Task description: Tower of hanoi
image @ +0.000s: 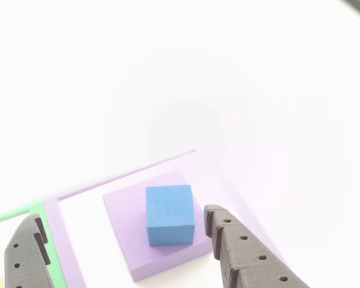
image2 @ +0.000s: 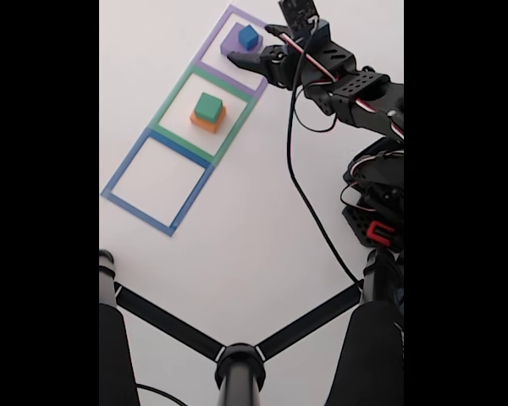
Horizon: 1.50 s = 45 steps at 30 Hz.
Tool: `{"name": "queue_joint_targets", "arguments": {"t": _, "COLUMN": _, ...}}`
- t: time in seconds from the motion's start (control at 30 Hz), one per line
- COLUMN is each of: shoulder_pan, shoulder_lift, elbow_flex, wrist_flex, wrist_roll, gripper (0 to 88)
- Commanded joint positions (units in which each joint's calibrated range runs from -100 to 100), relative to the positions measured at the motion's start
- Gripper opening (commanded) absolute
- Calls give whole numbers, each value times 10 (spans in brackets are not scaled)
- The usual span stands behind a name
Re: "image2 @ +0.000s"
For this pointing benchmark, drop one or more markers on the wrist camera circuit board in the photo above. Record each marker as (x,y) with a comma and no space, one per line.
(298,12)

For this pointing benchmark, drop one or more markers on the green tape square frame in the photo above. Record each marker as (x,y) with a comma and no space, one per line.
(173,98)

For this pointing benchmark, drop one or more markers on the green block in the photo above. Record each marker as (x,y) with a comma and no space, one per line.
(208,105)

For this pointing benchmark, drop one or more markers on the blue tape square frame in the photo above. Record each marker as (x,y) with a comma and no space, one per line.
(128,162)

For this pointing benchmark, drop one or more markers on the small blue cube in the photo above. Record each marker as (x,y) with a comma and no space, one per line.
(248,36)

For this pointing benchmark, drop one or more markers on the orange block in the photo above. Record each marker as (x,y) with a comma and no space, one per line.
(203,123)

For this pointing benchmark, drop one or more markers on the purple tape square frame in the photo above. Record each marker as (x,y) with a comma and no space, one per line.
(207,46)

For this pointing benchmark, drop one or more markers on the large purple block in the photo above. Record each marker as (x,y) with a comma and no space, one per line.
(228,42)

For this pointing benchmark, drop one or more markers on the black tripod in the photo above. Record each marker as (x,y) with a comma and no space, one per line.
(239,372)

